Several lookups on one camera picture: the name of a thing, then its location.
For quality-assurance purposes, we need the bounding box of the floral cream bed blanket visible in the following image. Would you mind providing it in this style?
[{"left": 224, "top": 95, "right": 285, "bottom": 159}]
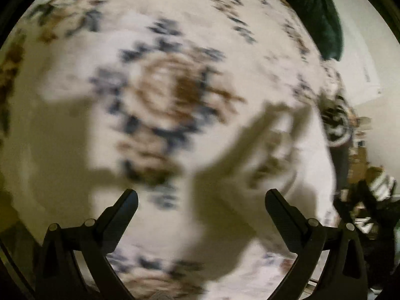
[{"left": 1, "top": 0, "right": 342, "bottom": 299}]

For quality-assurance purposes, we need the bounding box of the striped white cloth pile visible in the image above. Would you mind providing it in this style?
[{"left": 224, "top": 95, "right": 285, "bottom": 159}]
[{"left": 365, "top": 166, "right": 397, "bottom": 202}]

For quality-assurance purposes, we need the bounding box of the dark green velvet pillow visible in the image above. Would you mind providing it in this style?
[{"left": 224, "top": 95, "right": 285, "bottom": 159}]
[{"left": 286, "top": 0, "right": 344, "bottom": 61}]

